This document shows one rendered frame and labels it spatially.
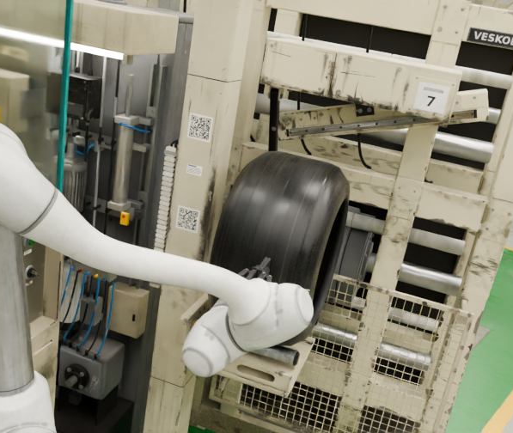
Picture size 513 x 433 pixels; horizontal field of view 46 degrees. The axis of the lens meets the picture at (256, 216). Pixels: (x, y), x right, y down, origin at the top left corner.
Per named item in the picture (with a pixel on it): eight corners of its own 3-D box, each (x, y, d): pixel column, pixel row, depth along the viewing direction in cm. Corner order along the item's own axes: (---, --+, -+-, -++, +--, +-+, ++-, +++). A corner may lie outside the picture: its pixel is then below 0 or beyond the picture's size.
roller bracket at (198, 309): (175, 344, 186) (179, 316, 183) (222, 295, 223) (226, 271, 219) (185, 347, 186) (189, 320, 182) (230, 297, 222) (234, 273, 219)
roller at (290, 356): (188, 327, 186) (194, 315, 189) (190, 334, 190) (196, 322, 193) (296, 362, 178) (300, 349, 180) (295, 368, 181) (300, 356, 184)
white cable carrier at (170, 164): (149, 285, 199) (165, 145, 183) (156, 280, 203) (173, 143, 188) (161, 289, 197) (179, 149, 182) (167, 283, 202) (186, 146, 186)
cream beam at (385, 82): (259, 84, 194) (265, 37, 189) (280, 80, 217) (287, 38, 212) (449, 124, 179) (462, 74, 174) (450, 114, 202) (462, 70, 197)
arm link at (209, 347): (220, 349, 137) (265, 332, 131) (191, 393, 124) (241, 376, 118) (195, 310, 135) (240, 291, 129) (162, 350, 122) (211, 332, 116)
